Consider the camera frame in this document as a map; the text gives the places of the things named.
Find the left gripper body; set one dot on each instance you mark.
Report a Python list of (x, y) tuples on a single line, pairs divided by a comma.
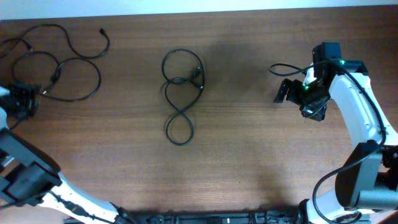
[(19, 103)]

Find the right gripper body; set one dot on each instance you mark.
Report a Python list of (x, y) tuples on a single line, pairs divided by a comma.
[(308, 98)]

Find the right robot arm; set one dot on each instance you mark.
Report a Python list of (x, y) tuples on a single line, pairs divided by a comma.
[(367, 182)]

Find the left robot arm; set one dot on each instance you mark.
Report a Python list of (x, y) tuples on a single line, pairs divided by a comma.
[(38, 181)]

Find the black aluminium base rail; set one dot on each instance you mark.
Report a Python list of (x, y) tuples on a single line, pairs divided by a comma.
[(258, 217)]

